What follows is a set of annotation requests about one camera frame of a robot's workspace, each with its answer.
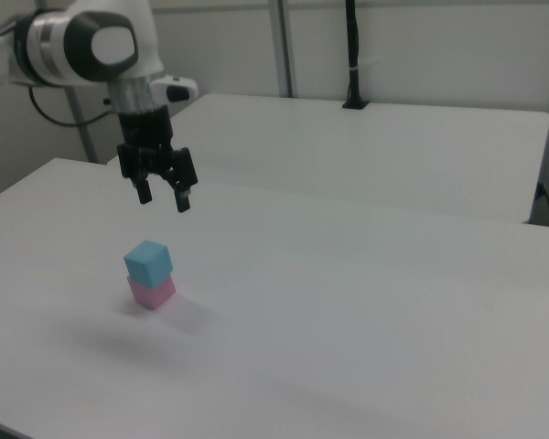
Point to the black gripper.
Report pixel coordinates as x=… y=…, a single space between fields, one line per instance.
x=146 y=132

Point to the blue cube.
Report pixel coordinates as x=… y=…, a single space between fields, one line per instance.
x=148 y=265

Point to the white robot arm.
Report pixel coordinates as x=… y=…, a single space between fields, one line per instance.
x=50 y=46

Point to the pink cube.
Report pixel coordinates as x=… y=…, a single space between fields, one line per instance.
x=158 y=295

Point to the grey metal frame post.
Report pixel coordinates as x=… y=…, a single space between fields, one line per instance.
x=82 y=128

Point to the grey metal partition post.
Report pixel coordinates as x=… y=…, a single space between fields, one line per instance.
x=283 y=46

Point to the black camera stand pole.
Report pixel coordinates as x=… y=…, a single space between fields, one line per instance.
x=353 y=55

